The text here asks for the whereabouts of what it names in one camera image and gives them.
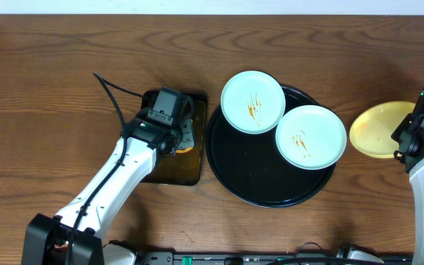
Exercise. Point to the orange green scrub sponge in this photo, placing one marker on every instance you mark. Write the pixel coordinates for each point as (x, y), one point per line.
(184, 149)

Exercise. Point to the black round serving tray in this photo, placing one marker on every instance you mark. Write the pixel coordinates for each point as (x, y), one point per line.
(251, 167)

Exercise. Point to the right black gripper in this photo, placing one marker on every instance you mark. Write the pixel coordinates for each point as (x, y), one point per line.
(405, 124)

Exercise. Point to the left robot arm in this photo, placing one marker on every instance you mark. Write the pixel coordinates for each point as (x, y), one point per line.
(76, 233)

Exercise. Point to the light blue plate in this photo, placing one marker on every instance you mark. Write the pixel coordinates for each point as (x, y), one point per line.
(253, 102)
(311, 137)

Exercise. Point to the black rectangular water tray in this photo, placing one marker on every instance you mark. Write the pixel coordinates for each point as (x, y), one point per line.
(184, 169)

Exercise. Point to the yellow plate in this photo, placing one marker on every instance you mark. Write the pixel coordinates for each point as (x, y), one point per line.
(371, 132)

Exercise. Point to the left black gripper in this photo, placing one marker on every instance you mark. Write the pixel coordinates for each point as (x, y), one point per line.
(187, 135)

